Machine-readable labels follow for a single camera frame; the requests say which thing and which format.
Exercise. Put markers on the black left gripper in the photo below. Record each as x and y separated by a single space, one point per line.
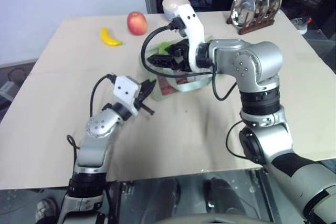
139 97

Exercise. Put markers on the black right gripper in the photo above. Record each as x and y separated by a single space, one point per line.
181 60

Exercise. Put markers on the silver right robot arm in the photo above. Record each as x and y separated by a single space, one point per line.
252 58

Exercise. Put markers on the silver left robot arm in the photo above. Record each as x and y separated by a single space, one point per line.
98 127

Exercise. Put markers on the red apple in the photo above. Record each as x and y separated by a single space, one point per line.
136 23

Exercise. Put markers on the white bowl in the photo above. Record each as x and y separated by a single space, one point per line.
170 4

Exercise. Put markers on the yellow banana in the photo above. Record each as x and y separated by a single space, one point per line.
108 39

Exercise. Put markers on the dark wooden plate rack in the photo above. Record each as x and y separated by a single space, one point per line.
256 26

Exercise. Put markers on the beige tablecloth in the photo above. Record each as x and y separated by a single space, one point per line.
47 116

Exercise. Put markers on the dark grey chair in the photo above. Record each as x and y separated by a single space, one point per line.
11 79

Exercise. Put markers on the white object with red part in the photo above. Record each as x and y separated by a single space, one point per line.
302 24

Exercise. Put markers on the grey shoe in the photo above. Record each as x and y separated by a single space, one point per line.
45 209

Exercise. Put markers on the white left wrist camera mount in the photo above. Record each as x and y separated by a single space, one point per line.
126 87

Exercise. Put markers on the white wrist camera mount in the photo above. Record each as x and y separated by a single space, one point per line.
194 27
126 87

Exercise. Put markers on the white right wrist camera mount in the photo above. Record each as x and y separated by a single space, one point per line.
194 27

